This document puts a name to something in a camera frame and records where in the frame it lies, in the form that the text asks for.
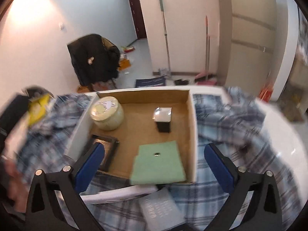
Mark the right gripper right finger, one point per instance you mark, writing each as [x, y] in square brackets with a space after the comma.
[264, 210]

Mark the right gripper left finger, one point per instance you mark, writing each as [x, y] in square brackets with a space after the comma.
[43, 211]

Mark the white AUX remote control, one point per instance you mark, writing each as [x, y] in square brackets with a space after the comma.
[118, 195]

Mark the round cream bear tin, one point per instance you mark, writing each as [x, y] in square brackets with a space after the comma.
[107, 113]

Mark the black framed tray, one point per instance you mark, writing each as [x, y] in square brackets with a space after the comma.
[110, 145]

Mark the grey rectangular box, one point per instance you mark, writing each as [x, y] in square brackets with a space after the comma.
[160, 211]

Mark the green envelope pouch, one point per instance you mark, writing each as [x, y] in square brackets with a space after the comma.
[158, 163]

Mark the black box silver lid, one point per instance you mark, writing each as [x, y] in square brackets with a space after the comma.
[162, 118]

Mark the person left hand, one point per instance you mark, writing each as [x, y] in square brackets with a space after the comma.
[17, 190]

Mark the yellow box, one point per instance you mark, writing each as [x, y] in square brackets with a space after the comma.
[37, 109]

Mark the black jacket on chair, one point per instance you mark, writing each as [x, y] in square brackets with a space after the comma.
[94, 59]

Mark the red gift bag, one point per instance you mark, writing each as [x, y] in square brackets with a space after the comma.
[266, 93]

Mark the cardboard tray box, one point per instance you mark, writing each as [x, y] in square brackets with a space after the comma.
[138, 127]

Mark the dark blue floor mat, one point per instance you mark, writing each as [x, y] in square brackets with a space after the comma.
[151, 82]

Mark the pink broom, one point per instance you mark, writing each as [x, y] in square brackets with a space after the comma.
[204, 77]

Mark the dark brown door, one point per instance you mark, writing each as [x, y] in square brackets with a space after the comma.
[138, 19]

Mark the beige refrigerator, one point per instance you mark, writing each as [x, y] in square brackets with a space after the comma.
[247, 33]

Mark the white wall switch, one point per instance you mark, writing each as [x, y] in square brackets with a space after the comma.
[61, 26]

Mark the green handled mop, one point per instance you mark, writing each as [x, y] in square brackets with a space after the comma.
[169, 72]

